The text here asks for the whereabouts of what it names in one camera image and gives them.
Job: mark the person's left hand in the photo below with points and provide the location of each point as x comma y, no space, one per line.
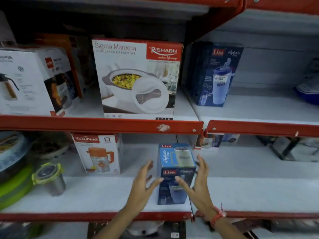
139,191

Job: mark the person's right hand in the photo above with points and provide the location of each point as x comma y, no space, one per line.
202,194

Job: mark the red metal shelf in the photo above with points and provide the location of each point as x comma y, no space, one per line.
74,124

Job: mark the Sigma Marbella casserole box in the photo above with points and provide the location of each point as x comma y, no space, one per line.
134,79

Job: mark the orange jug white box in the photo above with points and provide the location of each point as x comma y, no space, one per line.
99,154

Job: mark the torn paper label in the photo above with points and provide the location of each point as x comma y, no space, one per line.
163,127

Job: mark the steel jar green lid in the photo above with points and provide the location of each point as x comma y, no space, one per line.
49,179

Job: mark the dark glass item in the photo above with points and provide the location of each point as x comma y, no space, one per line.
286,146

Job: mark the dark patterned bowl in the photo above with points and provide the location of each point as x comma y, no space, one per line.
49,148

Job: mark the green round container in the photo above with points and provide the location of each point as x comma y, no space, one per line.
12,189

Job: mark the stack of round lids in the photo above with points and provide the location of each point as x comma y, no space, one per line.
10,151

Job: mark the blue bowl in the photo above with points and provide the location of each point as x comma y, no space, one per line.
307,87

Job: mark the white black flask box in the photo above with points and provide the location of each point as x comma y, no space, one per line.
32,82

